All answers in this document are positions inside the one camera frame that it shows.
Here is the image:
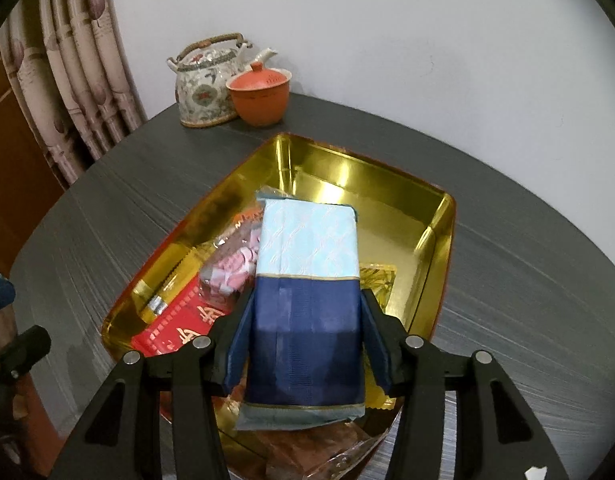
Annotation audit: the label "pink white patterned snack pack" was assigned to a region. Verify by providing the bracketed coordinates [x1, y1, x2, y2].
[199, 220, 262, 312]

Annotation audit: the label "gold yellow foil packet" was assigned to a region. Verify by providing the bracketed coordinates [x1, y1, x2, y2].
[131, 242, 216, 325]

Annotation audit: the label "navy light-blue snack packet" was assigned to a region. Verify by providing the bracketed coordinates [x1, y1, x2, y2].
[237, 198, 365, 431]

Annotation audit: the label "brown wooden cabinet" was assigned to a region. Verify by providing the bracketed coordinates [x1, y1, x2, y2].
[0, 52, 64, 275]

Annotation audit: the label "beige patterned curtain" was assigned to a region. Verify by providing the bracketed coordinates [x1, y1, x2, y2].
[0, 0, 145, 188]

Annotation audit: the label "yellow snack packet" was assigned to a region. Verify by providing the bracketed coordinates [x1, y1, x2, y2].
[358, 261, 399, 411]

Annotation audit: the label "orange lidded tea cup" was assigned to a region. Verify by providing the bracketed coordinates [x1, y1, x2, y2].
[226, 62, 292, 127]

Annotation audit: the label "floral ceramic teapot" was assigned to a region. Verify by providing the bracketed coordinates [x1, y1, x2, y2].
[166, 32, 277, 129]

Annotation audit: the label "clear packet orange snacks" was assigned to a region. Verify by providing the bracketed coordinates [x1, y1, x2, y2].
[228, 417, 389, 479]

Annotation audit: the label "gold tin box red outside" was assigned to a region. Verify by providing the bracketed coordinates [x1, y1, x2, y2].
[102, 133, 456, 358]

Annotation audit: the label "red snack packet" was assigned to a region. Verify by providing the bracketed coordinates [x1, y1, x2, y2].
[131, 278, 238, 356]

